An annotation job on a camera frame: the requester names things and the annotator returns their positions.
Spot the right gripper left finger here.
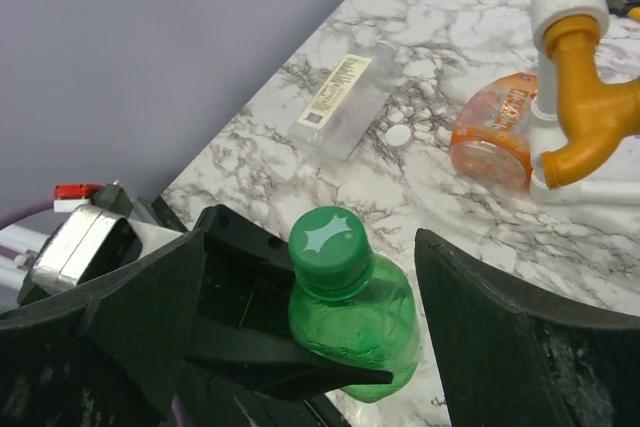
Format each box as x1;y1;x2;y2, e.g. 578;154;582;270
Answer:
1;231;204;426

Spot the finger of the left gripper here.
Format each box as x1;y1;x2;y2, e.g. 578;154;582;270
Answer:
185;204;393;400

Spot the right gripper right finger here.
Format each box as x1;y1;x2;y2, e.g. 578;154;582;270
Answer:
414;229;639;426

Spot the green plastic bottle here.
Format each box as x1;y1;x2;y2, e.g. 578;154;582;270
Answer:
287;246;421;402

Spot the orange label tea bottle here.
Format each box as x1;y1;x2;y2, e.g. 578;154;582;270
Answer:
449;72;538;190

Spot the green bottle cap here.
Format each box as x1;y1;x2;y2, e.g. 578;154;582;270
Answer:
288;206;373;301

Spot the clear square water bottle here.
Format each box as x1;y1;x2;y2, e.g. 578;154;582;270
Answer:
288;37;400;162

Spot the white round bottle cap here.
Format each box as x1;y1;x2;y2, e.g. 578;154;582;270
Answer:
385;125;413;149

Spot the brass yellow faucet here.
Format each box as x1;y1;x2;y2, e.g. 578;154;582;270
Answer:
541;15;639;189

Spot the white PVC pipe frame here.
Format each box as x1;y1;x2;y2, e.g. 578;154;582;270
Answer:
529;0;639;206

